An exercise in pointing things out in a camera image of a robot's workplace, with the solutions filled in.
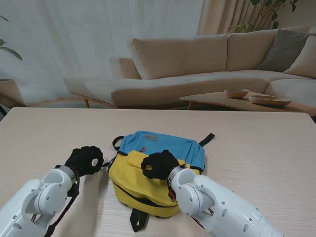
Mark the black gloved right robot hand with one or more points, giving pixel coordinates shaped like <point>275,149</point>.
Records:
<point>163,165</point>

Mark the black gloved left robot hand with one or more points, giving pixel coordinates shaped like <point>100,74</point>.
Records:
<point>81,160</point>

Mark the blue and yellow school bag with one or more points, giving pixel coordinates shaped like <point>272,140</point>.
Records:
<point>172,145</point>

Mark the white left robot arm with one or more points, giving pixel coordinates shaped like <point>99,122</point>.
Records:
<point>37,197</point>

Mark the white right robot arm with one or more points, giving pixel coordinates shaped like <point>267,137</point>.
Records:
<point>217,202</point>

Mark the wooden coffee table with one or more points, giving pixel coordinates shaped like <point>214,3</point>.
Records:
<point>212,98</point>

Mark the black metal bar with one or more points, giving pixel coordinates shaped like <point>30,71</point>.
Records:
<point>2,111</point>

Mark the beige plant pot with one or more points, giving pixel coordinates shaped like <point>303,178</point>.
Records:
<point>10,92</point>

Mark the small deep wooden bowl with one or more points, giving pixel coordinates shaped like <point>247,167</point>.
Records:
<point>236,93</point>

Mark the beige corner sofa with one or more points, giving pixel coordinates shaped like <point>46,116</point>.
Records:
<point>182,56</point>

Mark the white sheer curtain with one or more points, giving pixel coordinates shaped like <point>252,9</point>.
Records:
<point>74,37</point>

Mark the wide shallow wooden bowl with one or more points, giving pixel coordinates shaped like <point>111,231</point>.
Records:
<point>269,100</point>

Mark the green plant with long leaves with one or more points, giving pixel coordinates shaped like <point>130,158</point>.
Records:
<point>12,51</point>

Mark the tall green leafy plant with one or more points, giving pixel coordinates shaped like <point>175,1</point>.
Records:
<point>243,27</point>

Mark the beige pleated curtain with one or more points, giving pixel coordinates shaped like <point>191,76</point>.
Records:
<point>222,17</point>

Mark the grey sofa cushion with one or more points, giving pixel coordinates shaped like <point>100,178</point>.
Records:
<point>284,49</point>

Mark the beige sofa cushion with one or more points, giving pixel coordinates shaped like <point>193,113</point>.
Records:
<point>306,61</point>

